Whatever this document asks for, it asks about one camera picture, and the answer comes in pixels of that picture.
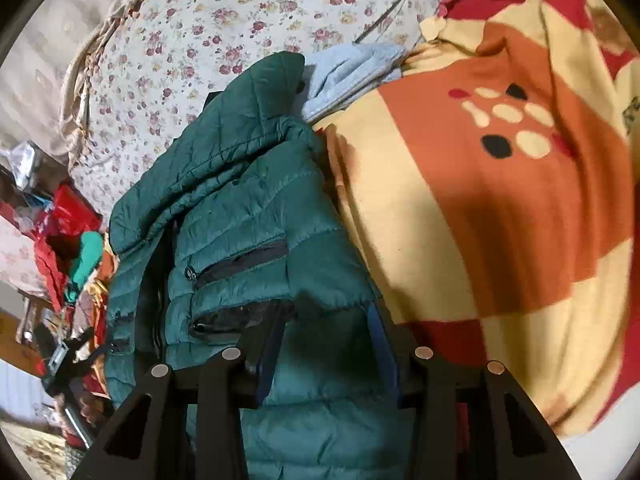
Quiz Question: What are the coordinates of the beige fringed bedcover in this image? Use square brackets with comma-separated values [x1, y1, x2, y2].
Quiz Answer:
[0, 0, 186, 161]

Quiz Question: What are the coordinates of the light blue cloth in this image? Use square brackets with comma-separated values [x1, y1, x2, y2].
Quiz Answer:
[300, 44, 408, 123]

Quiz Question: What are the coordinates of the teal cloth item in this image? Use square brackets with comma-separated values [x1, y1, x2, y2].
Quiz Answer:
[67, 231, 104, 303]

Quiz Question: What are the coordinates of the red plastic bag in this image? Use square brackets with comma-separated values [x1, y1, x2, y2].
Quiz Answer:
[52, 184, 103, 243]

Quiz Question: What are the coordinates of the green quilted puffer jacket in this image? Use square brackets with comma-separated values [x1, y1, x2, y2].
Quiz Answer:
[102, 51, 426, 480]

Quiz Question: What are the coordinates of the floral print quilt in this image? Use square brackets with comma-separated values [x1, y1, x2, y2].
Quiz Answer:
[67, 0, 501, 218]

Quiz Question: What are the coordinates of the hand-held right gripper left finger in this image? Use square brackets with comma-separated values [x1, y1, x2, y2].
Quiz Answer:
[70, 300, 297, 480]

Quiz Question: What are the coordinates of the pink floral cloth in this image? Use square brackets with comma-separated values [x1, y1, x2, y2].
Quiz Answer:
[0, 217, 48, 297]

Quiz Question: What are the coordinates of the red orange checked blanket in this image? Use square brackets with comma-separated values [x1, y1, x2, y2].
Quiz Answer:
[310, 0, 640, 441]

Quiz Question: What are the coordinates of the clear plastic bag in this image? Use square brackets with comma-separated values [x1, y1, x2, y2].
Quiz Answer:
[7, 142, 49, 191]

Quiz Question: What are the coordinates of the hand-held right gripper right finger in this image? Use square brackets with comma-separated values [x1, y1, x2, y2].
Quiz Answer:
[367, 301, 587, 480]

